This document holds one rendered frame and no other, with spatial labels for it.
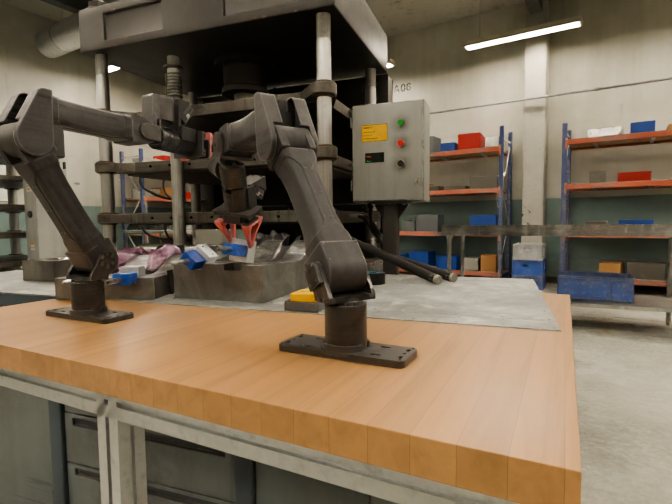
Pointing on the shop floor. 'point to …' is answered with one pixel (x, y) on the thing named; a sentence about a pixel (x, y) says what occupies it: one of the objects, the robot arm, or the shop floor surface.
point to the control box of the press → (390, 163)
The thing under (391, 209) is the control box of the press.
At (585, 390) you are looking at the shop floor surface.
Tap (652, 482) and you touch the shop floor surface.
